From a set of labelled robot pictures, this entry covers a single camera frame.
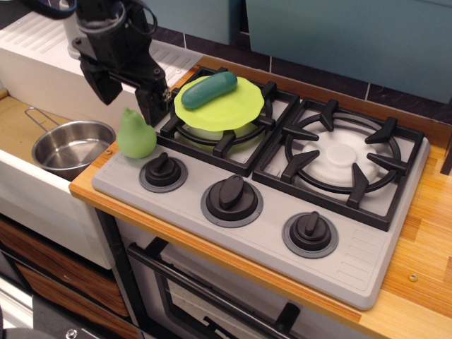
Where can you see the black middle stove knob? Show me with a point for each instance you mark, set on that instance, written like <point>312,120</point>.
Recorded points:
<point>232,202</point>

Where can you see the black right stove knob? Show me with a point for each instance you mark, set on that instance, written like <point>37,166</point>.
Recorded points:
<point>310,235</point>

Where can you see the white toy sink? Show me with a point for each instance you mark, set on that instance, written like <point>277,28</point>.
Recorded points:
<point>43,86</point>

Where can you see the black stove knob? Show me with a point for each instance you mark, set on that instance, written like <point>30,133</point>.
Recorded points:
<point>310,235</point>
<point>232,202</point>
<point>163,174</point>

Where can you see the grey toy faucet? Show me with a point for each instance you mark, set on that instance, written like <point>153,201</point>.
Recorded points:
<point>71,27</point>

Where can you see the black left burner grate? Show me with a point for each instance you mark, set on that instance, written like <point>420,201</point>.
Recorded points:
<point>237,150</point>

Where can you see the wooden drawer front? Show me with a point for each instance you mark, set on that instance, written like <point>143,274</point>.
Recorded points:
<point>86,277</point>

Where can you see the grey toy stove top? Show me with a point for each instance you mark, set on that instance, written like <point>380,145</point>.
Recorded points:
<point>353,273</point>

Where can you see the stainless steel pot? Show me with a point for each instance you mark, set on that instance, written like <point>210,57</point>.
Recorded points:
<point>68,149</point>

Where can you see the black right burner grate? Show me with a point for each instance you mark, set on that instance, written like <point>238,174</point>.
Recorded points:
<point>399,152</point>

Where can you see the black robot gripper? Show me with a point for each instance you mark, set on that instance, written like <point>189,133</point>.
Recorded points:
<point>114,56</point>

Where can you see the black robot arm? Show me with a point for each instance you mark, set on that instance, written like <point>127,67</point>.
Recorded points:
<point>93,15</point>

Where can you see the light green toy pear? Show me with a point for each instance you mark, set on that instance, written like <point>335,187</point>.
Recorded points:
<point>135,139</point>

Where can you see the lime green plastic plate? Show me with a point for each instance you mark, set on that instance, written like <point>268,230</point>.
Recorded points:
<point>227,112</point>

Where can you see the dark green toy cucumber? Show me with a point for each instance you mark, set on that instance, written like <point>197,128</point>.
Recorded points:
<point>197,93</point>

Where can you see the black left stove knob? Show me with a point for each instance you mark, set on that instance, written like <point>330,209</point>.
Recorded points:
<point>163,174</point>

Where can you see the white right burner cap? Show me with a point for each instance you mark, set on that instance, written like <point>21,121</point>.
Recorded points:
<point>338,152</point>

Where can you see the black oven door handle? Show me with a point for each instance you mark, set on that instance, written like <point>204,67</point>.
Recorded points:
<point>208,294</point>

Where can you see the black burner grate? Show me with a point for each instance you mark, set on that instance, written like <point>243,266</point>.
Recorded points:
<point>237,150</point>
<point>399,152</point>

